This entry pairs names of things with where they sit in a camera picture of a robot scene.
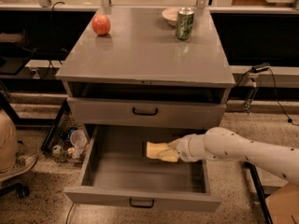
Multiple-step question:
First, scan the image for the cardboard box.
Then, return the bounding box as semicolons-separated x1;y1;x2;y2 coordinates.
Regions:
266;183;299;224

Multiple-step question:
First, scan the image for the clear plastic cup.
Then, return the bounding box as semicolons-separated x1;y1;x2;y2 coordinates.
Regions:
69;130;87;148

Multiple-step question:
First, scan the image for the black hanging cable left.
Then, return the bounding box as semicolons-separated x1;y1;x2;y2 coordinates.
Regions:
39;1;66;80

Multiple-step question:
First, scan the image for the grey metal drawer cabinet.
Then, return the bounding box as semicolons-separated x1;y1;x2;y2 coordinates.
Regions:
55;6;236;135

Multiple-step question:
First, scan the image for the black office chair base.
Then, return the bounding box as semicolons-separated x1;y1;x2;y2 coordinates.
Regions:
0;182;30;199

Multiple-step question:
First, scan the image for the black power adapter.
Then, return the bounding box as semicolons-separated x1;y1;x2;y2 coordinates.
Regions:
251;63;270;73

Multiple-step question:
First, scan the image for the white bowl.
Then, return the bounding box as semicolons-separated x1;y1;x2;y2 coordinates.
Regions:
162;7;178;27

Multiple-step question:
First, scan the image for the red apple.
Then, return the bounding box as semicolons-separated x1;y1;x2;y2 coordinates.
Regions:
92;14;110;35

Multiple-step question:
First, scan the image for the wire basket with trash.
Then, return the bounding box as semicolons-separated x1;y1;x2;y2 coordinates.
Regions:
40;100;86;165

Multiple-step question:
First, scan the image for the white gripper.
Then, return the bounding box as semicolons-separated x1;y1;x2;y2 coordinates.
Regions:
158;134;206;162

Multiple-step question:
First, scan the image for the closed grey upper drawer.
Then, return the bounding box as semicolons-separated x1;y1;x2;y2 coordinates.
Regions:
67;97;226;130

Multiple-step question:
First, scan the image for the seated person's leg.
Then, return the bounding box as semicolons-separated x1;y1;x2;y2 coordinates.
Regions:
0;112;17;173

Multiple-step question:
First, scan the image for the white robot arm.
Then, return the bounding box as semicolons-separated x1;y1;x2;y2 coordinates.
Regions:
157;127;299;185

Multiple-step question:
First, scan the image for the green soda can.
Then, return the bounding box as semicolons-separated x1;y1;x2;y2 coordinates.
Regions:
175;7;194;41

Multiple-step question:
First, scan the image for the yellow sponge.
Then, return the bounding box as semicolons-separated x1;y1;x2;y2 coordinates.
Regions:
146;142;168;159

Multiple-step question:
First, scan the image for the open grey lower drawer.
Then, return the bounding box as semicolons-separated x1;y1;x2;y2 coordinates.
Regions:
64;125;221;212

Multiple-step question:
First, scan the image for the black metal bar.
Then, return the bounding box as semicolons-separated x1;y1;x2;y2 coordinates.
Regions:
245;162;273;224

